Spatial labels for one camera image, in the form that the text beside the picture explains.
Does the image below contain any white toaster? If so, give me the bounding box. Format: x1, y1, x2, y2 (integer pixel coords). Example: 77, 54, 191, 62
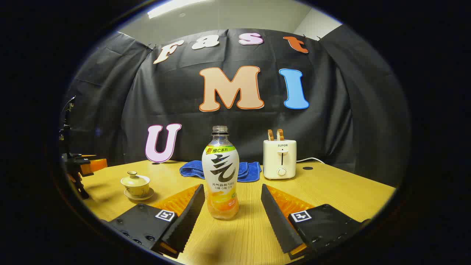
263, 139, 297, 180

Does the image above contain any cream teacup lid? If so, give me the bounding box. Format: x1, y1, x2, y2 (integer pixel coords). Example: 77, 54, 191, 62
121, 171, 150, 187

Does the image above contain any cream ceramic saucer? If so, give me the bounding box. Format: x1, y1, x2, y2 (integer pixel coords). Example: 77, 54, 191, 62
124, 188, 155, 201

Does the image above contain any blue folded towel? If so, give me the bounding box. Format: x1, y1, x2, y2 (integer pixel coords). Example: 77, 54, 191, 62
179, 161, 262, 183

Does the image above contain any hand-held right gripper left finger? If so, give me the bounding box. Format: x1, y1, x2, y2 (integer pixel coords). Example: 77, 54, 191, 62
107, 183, 206, 259

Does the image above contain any plastic water bottle white label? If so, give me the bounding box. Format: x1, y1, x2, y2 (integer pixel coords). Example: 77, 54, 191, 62
201, 126, 240, 220

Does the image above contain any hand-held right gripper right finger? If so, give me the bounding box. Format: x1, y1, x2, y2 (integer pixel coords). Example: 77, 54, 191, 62
261, 183, 372, 260

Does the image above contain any black backdrop cloth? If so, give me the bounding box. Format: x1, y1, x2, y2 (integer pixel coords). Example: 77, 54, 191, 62
61, 28, 411, 188

